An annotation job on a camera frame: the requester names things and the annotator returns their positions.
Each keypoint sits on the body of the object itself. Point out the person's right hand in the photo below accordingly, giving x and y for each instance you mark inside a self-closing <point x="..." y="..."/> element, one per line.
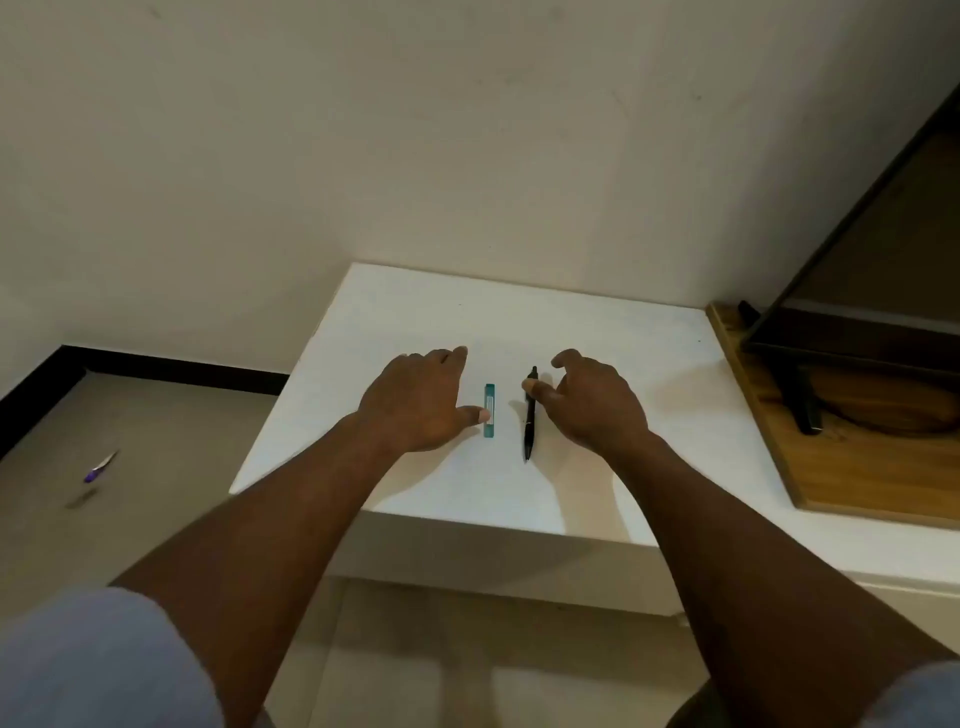
<point x="592" y="409"/>

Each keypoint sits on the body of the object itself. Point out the person's left hand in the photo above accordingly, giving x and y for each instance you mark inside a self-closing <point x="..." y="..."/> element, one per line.
<point x="416" y="401"/>

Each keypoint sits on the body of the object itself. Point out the person's left thumb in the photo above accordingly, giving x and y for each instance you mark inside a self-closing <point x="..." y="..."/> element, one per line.
<point x="471" y="417"/>

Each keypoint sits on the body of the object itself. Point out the person's right thumb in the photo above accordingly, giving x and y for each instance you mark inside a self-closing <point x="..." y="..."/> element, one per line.
<point x="538" y="390"/>

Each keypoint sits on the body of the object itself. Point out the person's left forearm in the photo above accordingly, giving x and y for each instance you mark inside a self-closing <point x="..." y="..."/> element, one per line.
<point x="262" y="555"/>

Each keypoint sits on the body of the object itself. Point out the person's right forearm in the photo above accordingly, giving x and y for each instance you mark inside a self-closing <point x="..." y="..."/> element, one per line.
<point x="742" y="592"/>

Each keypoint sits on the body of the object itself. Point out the black pen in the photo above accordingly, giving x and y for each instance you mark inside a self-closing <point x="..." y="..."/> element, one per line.
<point x="529" y="431"/>

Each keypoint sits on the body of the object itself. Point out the black monitor stand foot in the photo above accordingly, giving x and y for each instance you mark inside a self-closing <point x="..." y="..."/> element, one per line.
<point x="799" y="397"/>
<point x="747" y="312"/>

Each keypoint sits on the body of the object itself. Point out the wooden board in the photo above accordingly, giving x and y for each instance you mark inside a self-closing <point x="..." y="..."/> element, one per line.
<point x="847" y="457"/>

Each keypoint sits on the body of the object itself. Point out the black skirting board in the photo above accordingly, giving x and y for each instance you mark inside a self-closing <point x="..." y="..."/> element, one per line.
<point x="150" y="367"/>

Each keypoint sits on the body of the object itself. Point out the dark flat screen monitor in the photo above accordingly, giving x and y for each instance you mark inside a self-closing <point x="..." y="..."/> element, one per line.
<point x="877" y="285"/>

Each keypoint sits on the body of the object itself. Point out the purple pen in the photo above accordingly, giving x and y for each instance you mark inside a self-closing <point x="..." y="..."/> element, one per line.
<point x="100" y="466"/>

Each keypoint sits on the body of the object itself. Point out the light grey left shirt sleeve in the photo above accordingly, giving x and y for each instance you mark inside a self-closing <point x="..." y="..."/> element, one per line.
<point x="90" y="660"/>

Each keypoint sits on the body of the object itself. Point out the light grey shirt sleeve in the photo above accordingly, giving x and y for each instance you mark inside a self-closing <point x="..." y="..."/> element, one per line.
<point x="926" y="697"/>
<point x="90" y="660"/>

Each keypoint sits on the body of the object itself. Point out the light grey right shirt sleeve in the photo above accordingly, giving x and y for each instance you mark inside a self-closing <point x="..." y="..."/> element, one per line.
<point x="926" y="697"/>

